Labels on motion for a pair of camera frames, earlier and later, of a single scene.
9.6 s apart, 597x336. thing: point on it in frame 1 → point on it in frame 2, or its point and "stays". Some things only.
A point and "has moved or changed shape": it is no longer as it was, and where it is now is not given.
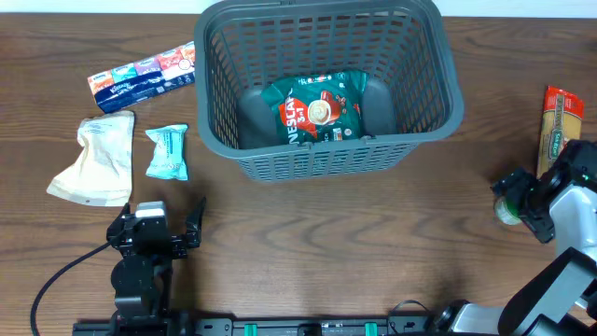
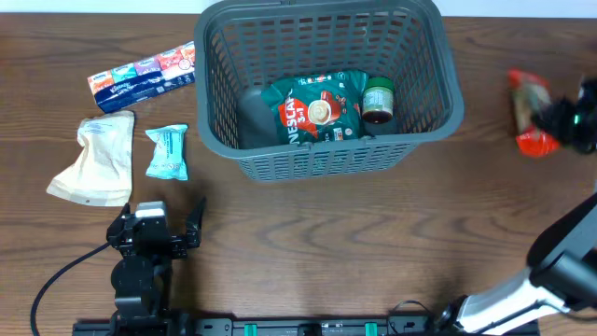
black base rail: (395, 326) stays
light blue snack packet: (169, 160) stays
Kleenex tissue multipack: (145, 78) stays
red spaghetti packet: (562, 122) has moved or changed shape
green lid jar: (506, 212) → (378, 99)
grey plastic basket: (240, 47) stays
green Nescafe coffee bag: (318, 107) stays
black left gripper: (119, 232) stays
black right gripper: (514, 185) → (551, 117)
